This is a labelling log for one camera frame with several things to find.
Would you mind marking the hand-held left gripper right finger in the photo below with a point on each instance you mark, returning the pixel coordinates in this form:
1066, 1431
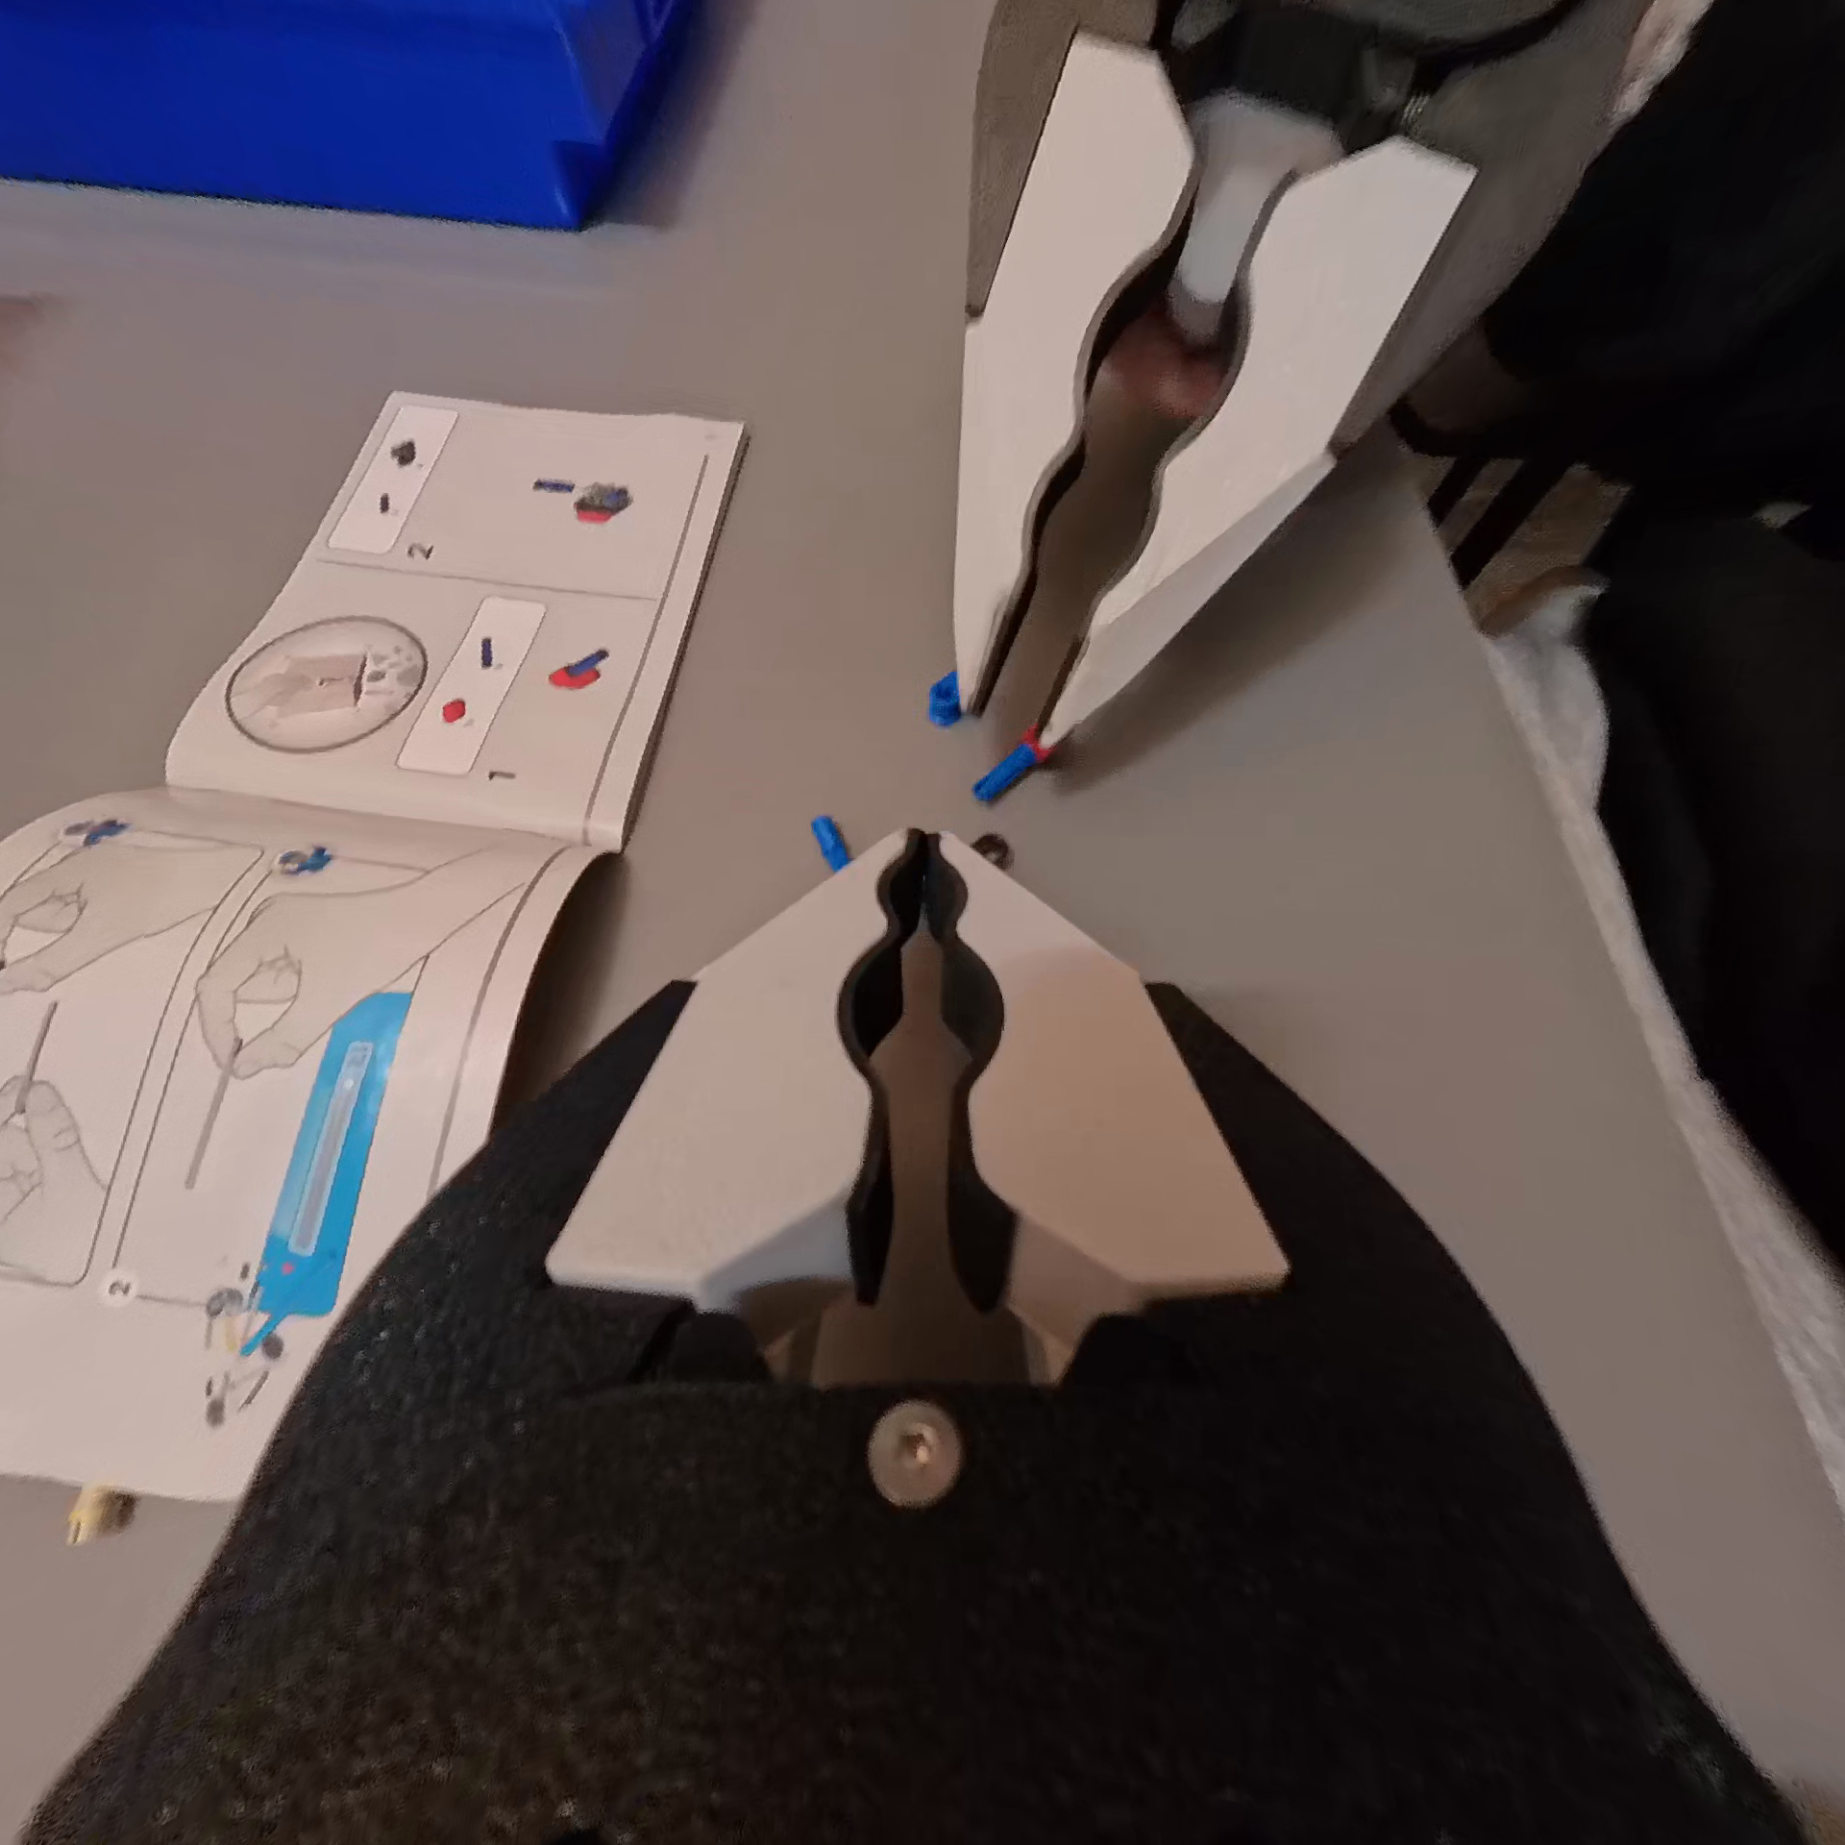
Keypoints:
1126, 1137

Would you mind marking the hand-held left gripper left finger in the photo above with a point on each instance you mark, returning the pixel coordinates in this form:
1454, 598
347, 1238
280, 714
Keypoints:
705, 1137

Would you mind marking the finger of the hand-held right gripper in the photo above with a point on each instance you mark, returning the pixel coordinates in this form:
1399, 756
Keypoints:
1066, 215
1296, 361

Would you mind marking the short blue lego pin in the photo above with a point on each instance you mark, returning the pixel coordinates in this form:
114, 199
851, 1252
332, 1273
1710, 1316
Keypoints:
830, 839

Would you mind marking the long blue lego pin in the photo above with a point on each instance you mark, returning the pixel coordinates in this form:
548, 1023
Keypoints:
997, 778

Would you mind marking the blue lego bush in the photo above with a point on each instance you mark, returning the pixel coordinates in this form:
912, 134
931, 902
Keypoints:
944, 700

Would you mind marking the person's right forearm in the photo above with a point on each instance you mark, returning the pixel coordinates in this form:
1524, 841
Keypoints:
1701, 288

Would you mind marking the tan lego piece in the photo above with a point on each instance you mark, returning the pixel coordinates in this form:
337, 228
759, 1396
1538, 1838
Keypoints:
101, 1515

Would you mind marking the person's right hand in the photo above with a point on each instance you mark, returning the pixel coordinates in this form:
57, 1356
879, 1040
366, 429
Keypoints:
1166, 367

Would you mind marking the open instruction booklet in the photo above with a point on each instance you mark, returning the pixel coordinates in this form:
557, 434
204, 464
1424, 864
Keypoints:
648, 649

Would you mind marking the blue storage bin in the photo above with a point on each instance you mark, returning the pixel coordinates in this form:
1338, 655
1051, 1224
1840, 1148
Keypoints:
361, 101

